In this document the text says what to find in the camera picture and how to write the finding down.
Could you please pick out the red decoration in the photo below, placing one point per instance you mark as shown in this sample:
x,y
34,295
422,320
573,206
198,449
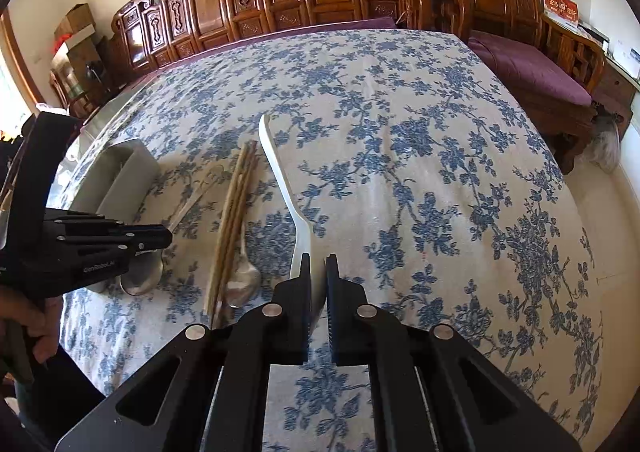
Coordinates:
x,y
58,43

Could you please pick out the purple sofa cushion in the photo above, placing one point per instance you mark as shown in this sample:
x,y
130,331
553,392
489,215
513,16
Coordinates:
x,y
350,23

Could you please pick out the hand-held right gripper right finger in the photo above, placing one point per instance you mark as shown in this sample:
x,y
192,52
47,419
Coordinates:
x,y
345,317

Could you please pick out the open cardboard box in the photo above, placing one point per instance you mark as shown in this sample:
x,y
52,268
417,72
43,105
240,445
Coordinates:
x,y
75,19

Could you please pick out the red desk calendar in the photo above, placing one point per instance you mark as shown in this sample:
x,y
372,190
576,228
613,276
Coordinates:
x,y
561,7

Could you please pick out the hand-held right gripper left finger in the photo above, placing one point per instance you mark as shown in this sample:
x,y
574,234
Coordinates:
x,y
295,312

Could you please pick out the wooden chopstick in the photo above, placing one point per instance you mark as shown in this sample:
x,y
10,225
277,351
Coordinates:
x,y
231,212
239,214

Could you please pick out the grey fluffy mop head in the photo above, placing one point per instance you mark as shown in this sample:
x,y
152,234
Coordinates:
x,y
605,144

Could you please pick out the person's dark clothing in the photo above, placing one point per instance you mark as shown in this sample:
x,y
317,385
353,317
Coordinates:
x,y
55,402

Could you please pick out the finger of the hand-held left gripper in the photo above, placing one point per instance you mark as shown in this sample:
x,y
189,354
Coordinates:
x,y
145,232
145,245

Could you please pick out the purple armchair cushion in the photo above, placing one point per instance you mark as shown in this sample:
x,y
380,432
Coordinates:
x,y
525,67

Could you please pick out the black desk lamp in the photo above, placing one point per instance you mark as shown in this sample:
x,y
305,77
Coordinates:
x,y
95,74

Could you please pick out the stacked cardboard boxes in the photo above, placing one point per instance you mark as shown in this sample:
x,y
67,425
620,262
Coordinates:
x,y
87,59

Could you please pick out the blue floral tablecloth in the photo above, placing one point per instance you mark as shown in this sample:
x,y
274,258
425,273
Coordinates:
x,y
425,132

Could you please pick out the wooden side table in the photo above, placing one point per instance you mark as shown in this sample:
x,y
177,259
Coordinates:
x,y
615,92

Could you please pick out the wooden chair back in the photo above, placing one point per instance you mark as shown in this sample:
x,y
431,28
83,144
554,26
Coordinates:
x,y
70,92

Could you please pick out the metal spoon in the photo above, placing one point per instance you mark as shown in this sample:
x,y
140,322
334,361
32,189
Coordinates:
x,y
142,278
243,284

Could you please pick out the person's left hand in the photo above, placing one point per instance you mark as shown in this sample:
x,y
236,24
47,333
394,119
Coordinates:
x,y
35,317

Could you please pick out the wooden door frame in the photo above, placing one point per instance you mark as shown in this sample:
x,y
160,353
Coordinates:
x,y
15,57

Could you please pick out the metal tin box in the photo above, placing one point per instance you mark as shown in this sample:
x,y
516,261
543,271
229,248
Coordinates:
x,y
125,177

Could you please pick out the flat white box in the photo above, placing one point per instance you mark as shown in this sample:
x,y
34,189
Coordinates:
x,y
75,39

